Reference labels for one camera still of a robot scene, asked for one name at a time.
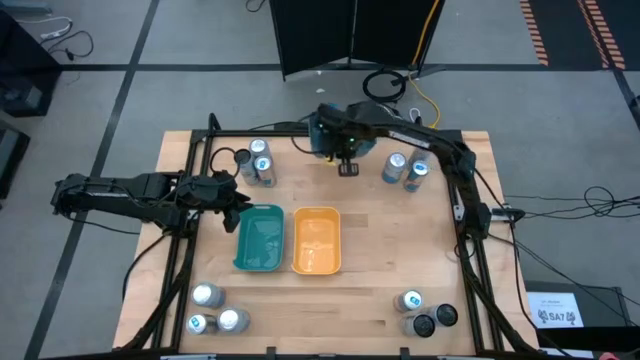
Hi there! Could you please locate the black folding divider screen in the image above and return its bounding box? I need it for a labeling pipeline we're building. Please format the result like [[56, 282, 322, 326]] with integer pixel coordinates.
[[268, 0, 446, 82]]

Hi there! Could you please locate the white power cable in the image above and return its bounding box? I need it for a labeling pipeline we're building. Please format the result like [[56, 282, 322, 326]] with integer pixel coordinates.
[[17, 15, 75, 42]]

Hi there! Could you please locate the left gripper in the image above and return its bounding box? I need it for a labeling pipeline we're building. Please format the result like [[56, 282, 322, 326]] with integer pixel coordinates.
[[188, 172, 254, 234]]

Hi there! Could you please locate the black desk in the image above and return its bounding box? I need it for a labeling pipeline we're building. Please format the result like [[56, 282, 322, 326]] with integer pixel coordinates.
[[0, 7, 64, 119]]

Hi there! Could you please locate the white paper sign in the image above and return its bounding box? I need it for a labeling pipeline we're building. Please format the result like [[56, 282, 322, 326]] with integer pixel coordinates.
[[526, 291, 585, 329]]

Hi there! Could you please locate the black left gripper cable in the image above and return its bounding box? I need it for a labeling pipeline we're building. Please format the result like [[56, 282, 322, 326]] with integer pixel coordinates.
[[208, 146, 240, 177]]

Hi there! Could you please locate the black floor cable bundle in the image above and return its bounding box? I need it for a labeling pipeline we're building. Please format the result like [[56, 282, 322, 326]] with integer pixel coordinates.
[[492, 184, 640, 224]]

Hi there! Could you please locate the black cart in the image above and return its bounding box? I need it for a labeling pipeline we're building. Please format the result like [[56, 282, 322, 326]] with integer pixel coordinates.
[[522, 279, 640, 354]]

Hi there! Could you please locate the yellow cable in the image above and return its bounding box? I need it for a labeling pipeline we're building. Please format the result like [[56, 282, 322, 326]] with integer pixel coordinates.
[[407, 0, 442, 130]]

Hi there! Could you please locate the black aluminium table frame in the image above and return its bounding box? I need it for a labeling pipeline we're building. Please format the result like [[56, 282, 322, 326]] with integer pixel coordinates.
[[119, 112, 541, 360]]

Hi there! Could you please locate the dark blue plastic bin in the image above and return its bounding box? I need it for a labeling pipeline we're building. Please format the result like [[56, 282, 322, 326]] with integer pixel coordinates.
[[307, 102, 379, 160]]

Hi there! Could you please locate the black power cable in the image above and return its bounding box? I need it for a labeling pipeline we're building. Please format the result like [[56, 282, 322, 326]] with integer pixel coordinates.
[[47, 29, 95, 62]]

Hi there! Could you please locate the teal plastic bin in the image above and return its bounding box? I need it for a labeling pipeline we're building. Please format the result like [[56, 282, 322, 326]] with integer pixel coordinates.
[[232, 203, 286, 274]]

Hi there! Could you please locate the black coiled cable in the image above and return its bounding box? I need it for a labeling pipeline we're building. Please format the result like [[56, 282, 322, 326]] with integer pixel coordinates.
[[361, 68, 407, 104]]

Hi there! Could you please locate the black floor box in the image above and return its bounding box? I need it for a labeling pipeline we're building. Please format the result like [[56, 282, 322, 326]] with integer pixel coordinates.
[[0, 118, 31, 200]]

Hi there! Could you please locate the yellow plastic bin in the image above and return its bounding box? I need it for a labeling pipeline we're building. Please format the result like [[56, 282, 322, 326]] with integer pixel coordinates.
[[290, 206, 343, 277]]

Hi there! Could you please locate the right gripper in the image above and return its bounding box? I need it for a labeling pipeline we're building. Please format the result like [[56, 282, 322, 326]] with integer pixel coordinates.
[[309, 102, 369, 177]]

